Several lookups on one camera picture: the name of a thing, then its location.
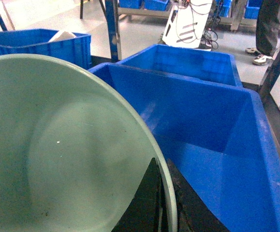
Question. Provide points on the person in dark trousers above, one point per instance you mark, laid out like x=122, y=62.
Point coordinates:
x=267, y=29

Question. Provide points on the white equipment cabinet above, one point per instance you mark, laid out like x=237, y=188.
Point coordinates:
x=186, y=23

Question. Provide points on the white plate in bin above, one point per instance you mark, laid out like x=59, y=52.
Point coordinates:
x=62, y=35

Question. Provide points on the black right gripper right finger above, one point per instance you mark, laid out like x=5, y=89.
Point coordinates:
x=193, y=215

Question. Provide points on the green bowl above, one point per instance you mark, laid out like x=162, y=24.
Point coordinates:
x=73, y=151

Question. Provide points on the blue bin upper left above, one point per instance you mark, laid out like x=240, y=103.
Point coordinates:
x=38, y=41

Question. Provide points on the large blue bin centre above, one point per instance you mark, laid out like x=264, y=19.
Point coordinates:
x=218, y=137

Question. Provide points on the blue bin behind centre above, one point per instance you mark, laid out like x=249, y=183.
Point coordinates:
x=205, y=65

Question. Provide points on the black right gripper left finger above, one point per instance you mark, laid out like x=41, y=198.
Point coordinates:
x=145, y=210

